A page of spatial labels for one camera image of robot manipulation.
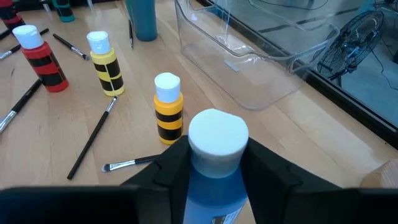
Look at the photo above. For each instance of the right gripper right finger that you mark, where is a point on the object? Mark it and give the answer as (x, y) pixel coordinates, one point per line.
(267, 186)

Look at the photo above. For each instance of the clear plastic bin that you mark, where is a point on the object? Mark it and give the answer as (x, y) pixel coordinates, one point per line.
(264, 84)

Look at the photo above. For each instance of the black floor fan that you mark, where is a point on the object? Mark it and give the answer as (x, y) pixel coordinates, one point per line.
(351, 43)

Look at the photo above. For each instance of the small orange striped paint bottle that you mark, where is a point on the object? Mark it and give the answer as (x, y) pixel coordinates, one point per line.
(168, 109)

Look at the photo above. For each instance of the small yellow striped paint bottle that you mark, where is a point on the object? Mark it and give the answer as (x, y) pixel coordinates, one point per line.
(107, 71)

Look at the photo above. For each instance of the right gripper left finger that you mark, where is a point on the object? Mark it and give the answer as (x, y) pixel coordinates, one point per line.
(164, 186)

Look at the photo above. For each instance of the table lamp white shade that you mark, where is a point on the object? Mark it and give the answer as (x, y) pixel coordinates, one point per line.
(381, 174)

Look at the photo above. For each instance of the large purple paint bottle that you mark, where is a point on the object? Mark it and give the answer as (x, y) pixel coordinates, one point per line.
(217, 140)

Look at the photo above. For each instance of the small red striped paint bottle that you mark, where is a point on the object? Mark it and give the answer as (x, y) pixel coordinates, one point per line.
(43, 65)

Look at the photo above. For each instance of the large grey-blue paint bottle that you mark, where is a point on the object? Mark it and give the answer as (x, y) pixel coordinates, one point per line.
(146, 18)

